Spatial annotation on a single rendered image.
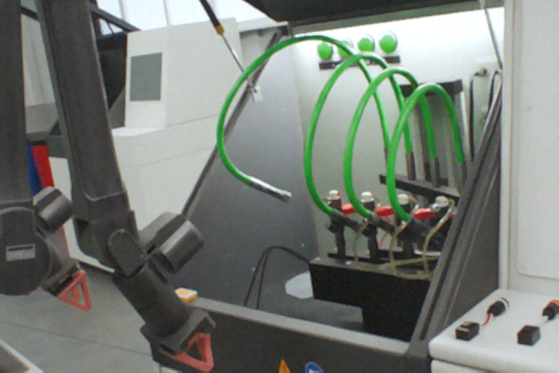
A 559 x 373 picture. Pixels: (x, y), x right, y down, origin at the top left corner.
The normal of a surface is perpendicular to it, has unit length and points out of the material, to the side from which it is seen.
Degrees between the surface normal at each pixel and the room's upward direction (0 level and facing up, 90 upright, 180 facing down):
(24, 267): 90
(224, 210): 90
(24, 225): 90
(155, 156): 90
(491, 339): 0
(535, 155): 76
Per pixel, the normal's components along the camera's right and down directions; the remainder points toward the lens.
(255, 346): -0.67, 0.24
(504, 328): -0.15, -0.97
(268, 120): 0.73, 0.03
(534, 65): -0.69, 0.00
